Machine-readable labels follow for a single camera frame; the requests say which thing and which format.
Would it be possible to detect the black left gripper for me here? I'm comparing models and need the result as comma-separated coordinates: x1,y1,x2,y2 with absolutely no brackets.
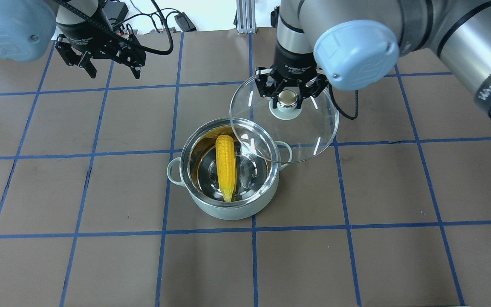
55,23,146,79

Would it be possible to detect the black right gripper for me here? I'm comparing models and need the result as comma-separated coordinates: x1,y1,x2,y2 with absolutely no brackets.
254,43,329,110

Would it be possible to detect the glass pot lid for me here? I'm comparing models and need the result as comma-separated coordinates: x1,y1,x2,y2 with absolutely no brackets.
229,75,339,164

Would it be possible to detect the yellow corn cob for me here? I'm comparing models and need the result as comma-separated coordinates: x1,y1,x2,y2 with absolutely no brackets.
216,135,237,202

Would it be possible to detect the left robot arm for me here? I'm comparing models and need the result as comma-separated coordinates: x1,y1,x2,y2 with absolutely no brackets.
0,0,146,78

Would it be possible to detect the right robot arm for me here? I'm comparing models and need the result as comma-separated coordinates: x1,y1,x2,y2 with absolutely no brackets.
254,0,491,117

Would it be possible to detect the pale green cooking pot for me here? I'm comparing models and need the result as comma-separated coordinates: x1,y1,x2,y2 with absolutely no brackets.
166,118,293,220

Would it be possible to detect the black power adapter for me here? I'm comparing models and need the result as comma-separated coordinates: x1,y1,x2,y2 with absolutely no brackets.
174,12,197,32

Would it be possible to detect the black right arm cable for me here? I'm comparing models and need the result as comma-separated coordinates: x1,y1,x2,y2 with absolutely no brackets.
330,84,359,120

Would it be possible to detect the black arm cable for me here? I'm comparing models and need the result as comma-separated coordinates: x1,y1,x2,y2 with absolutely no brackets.
54,0,174,56
330,84,359,120

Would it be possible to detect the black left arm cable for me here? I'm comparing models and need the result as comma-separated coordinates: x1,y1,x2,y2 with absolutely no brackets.
54,0,174,56

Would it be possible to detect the aluminium frame post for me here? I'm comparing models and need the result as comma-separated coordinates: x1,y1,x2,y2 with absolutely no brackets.
236,0,257,34

